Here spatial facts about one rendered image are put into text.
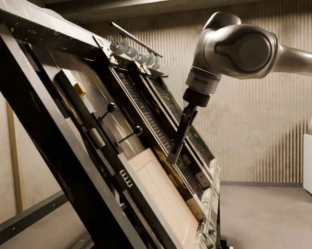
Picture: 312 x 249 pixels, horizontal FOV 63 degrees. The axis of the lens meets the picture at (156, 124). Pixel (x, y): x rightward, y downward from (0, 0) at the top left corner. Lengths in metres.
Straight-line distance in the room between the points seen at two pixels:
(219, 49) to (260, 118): 4.14
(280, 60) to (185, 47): 4.13
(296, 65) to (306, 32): 4.25
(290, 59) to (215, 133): 4.04
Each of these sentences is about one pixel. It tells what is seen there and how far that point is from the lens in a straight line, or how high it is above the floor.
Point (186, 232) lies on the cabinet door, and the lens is 1.29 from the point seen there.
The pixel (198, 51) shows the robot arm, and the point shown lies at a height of 1.68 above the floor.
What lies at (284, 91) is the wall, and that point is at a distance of 4.71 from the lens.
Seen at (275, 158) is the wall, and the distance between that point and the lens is 4.80.
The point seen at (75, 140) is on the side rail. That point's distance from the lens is 0.85.
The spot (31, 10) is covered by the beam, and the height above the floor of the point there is 1.92.
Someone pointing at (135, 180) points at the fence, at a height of 1.25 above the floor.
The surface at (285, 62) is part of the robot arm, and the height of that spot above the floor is 1.63.
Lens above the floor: 1.56
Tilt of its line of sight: 5 degrees down
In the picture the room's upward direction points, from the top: 3 degrees counter-clockwise
